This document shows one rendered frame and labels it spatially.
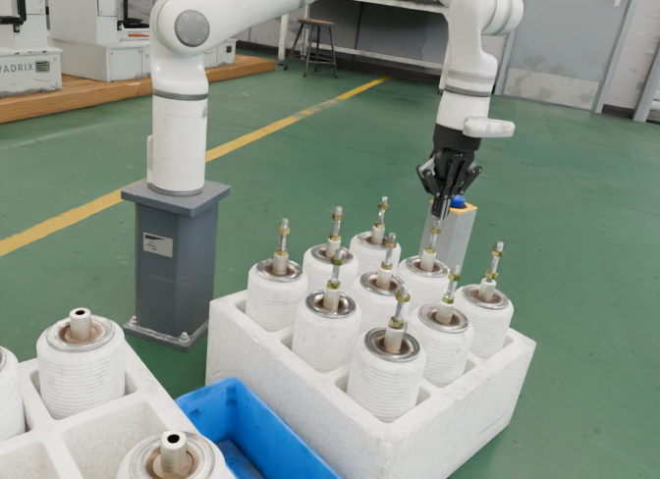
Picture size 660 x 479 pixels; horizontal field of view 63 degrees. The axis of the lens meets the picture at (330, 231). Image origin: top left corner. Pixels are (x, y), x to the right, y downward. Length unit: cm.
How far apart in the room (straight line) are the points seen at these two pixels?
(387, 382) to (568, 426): 51
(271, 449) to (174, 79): 60
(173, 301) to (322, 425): 42
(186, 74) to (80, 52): 236
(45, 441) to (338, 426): 34
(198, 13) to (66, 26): 247
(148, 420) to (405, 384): 32
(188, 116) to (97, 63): 232
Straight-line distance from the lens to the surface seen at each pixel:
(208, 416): 87
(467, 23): 83
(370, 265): 100
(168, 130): 97
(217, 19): 94
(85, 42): 329
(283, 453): 81
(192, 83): 96
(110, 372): 72
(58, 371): 71
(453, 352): 81
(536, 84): 579
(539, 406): 116
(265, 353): 83
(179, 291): 105
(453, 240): 110
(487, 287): 90
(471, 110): 85
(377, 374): 71
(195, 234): 101
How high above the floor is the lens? 66
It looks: 23 degrees down
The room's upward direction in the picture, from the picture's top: 8 degrees clockwise
